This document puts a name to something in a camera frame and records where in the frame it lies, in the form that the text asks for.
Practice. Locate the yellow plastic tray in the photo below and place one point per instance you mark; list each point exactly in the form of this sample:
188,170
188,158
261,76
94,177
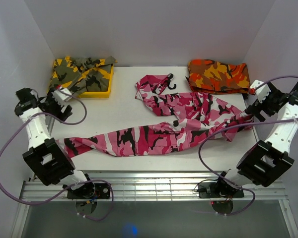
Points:
93,81

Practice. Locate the aluminium rail frame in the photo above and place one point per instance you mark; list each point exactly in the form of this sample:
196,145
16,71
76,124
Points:
154,178

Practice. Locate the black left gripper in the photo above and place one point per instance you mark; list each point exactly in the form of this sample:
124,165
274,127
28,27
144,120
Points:
59,114

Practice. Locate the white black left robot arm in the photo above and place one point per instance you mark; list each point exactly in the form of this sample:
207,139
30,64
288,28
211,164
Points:
45,157

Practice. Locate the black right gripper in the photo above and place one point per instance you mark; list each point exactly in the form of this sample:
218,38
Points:
256,107

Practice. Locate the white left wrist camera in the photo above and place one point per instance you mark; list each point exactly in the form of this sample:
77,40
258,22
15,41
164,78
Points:
61,95

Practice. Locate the green yellow camouflage trousers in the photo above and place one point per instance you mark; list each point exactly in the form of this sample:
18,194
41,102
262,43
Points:
85,62

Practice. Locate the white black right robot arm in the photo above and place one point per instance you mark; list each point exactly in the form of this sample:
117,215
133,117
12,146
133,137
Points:
268,159

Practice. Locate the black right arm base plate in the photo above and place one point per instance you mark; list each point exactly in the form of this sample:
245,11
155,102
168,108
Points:
211,188

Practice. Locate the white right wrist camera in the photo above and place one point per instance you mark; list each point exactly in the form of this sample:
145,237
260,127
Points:
259,89

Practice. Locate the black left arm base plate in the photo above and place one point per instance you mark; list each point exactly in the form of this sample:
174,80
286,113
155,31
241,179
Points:
91,190

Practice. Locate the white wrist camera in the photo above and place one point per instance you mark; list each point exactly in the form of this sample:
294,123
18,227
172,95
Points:
61,95
259,89

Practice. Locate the orange camouflage folded trousers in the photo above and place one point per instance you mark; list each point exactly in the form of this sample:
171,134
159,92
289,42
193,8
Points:
215,77

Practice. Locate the pink camouflage trousers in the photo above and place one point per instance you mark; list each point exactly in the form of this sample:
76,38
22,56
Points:
198,115

